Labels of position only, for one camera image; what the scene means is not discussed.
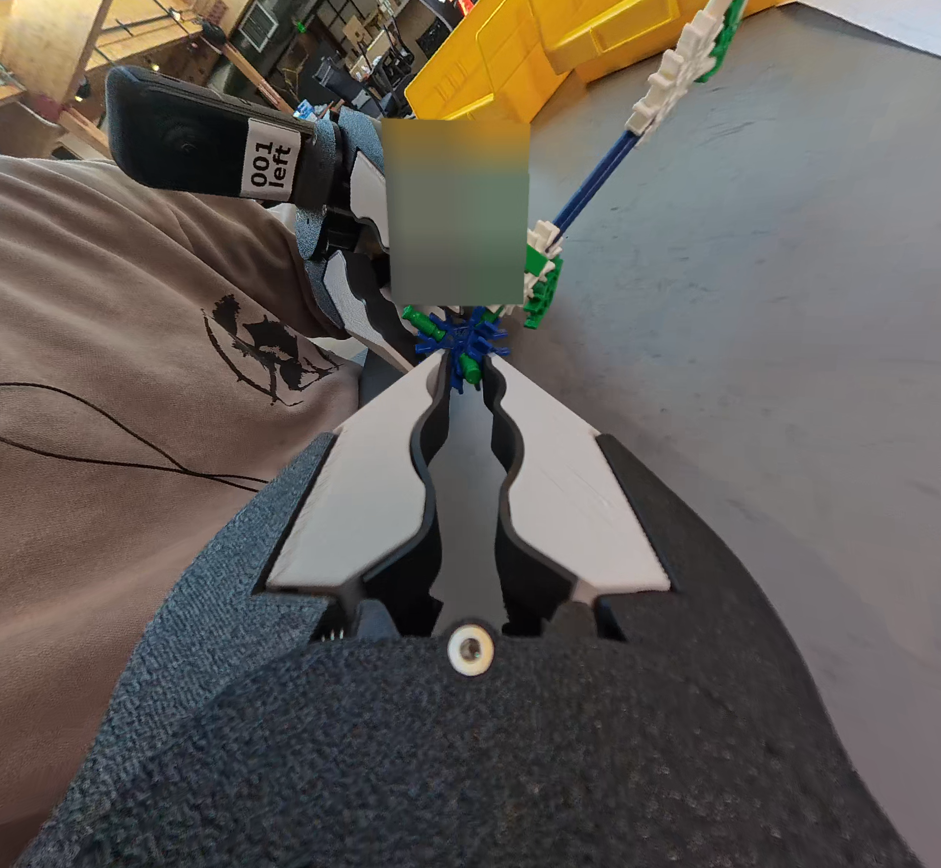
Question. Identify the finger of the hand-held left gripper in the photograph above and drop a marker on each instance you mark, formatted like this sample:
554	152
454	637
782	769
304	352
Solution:
360	302
368	200

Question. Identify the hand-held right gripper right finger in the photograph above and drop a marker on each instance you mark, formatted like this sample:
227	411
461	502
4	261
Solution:
581	516

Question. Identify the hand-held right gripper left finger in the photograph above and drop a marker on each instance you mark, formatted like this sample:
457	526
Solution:
353	516

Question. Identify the yellow plastic bin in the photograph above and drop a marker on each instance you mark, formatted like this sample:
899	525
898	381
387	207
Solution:
632	1
463	67

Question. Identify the colourful rod connector toy model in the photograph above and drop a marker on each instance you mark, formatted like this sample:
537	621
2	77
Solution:
677	67

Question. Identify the person's beige printed hoodie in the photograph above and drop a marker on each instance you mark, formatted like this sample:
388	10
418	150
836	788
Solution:
118	442

